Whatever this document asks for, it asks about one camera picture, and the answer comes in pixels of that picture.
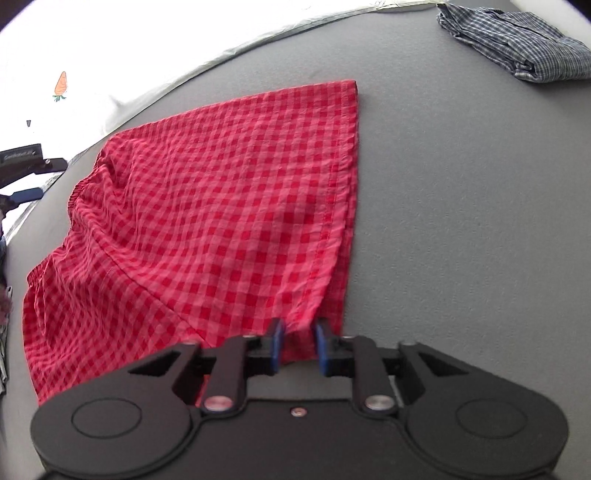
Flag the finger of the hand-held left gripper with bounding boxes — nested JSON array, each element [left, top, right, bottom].
[[0, 186, 43, 209]]

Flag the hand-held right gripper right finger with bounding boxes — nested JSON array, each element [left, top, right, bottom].
[[313, 318, 472, 414]]

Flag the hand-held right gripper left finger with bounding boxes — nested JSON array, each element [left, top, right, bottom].
[[127, 318, 286, 415]]

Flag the red checked shorts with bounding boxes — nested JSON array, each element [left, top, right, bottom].
[[21, 79, 361, 408]]

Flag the white carrot-print sheet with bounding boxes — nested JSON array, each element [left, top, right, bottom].
[[0, 0, 444, 241]]

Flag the blue plaid shorts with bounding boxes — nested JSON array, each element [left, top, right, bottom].
[[436, 2, 591, 83]]

